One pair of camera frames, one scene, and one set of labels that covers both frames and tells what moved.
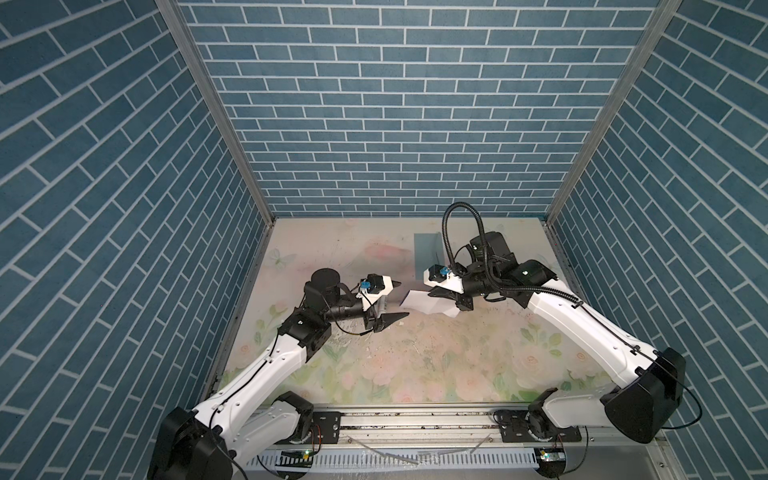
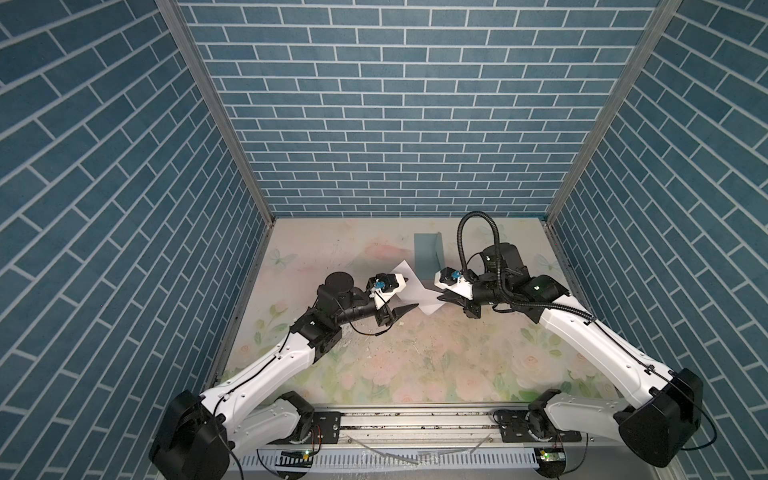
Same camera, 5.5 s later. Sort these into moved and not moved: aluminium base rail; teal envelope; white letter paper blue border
Moved: white letter paper blue border
Not moved: aluminium base rail; teal envelope
